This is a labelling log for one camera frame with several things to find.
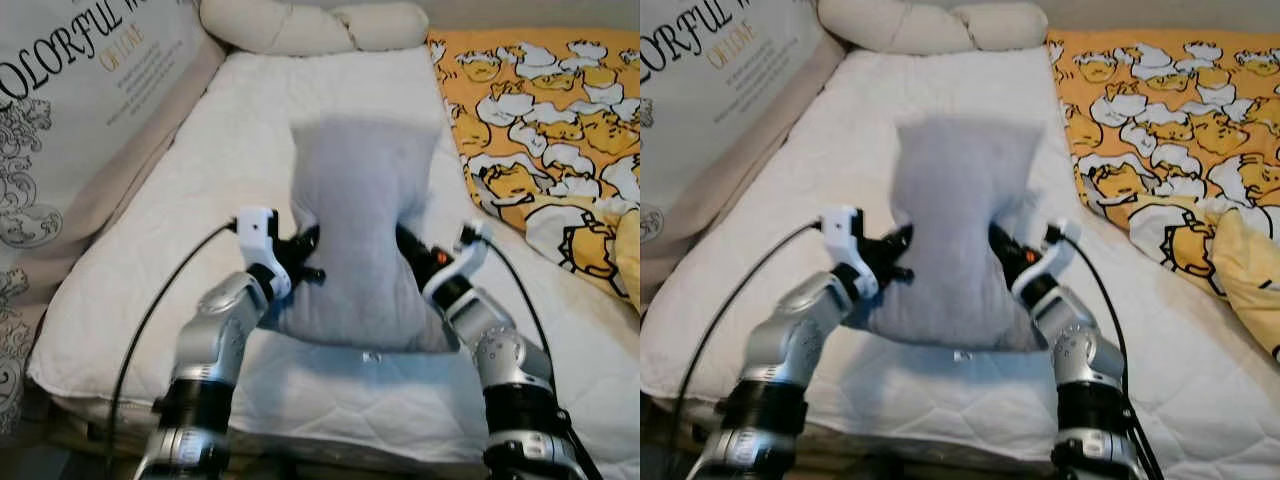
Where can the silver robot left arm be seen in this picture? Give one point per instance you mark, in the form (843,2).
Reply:
(790,340)
(205,340)

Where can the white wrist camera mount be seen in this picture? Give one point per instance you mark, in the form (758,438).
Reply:
(1050,270)
(256,230)
(840,228)
(458,270)

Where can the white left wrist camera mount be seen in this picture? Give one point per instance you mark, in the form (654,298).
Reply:
(256,230)
(840,228)

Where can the yellow egg cartoon blanket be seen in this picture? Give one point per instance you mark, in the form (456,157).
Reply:
(1160,120)
(540,120)

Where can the white quilted mattress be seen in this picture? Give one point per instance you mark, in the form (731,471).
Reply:
(830,190)
(200,200)

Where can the grey plush pillow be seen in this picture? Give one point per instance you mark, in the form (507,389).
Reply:
(955,230)
(350,230)

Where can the cream knotted bolster pillow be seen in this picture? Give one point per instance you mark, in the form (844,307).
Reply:
(300,28)
(920,28)

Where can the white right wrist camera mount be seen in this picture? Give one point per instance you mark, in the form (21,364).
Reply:
(1050,270)
(458,270)

